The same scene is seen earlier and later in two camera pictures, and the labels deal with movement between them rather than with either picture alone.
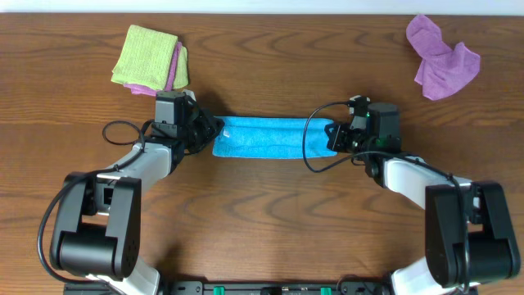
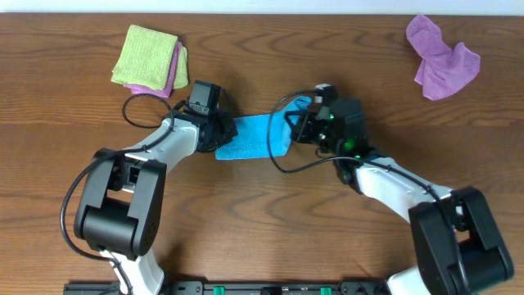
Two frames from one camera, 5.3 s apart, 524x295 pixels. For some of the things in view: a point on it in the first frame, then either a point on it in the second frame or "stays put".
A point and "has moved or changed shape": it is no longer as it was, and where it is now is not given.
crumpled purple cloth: (444, 70) stays put
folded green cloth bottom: (181, 78) stays put
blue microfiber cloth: (265, 137) has moved or changed shape
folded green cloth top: (145, 59) stays put
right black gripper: (336, 141) -> (300, 132)
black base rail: (249, 288) stays put
